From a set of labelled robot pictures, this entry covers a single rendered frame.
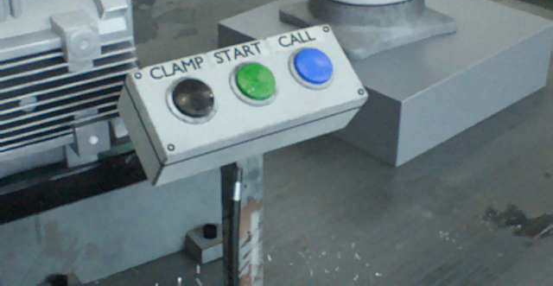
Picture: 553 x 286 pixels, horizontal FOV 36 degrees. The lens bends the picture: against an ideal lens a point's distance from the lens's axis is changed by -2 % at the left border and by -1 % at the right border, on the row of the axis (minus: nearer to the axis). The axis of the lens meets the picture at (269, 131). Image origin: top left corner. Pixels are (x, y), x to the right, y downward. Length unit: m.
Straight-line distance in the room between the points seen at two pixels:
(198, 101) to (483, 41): 0.64
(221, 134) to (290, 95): 0.07
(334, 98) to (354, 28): 0.48
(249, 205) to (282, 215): 0.27
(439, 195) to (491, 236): 0.09
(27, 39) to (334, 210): 0.40
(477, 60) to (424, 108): 0.11
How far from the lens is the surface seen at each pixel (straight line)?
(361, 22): 1.12
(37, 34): 0.73
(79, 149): 0.76
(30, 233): 0.81
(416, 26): 1.15
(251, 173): 0.67
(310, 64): 0.64
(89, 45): 0.72
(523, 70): 1.21
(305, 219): 0.94
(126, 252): 0.87
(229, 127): 0.60
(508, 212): 0.99
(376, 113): 1.03
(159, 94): 0.60
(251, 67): 0.62
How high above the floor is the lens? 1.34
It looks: 29 degrees down
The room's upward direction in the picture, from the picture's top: straight up
